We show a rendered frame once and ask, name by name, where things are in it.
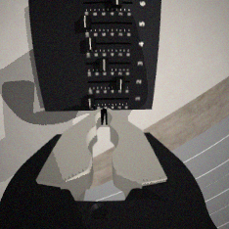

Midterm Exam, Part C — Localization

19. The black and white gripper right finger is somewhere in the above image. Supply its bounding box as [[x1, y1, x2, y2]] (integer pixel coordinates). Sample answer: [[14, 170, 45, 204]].
[[105, 108, 217, 229]]

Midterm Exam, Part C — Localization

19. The black fader panel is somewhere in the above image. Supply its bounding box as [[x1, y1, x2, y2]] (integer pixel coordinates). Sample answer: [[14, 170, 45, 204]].
[[28, 0, 161, 112]]

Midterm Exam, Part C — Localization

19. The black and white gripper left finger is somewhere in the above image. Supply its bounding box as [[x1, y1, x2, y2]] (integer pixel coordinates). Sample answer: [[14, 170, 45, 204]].
[[0, 108, 105, 229]]

